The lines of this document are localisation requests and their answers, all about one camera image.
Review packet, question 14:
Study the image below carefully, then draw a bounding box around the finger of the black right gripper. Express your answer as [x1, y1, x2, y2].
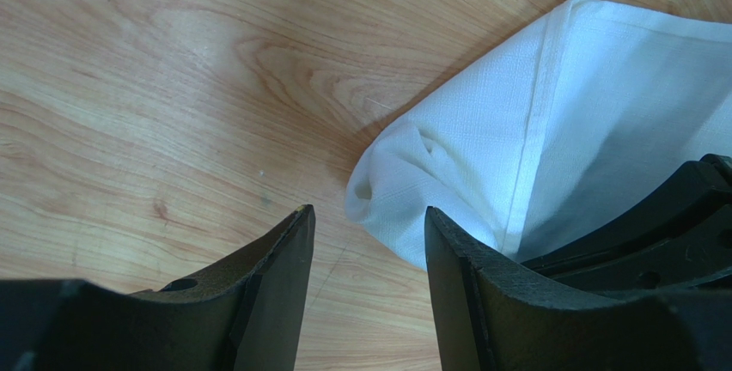
[524, 154, 731, 295]

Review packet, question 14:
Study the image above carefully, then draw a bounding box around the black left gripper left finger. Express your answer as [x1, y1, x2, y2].
[1, 204, 315, 370]

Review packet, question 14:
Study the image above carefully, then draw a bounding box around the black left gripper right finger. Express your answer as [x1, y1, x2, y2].
[424, 207, 731, 370]

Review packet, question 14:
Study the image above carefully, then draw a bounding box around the white cloth napkin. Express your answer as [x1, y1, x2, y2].
[345, 0, 731, 268]

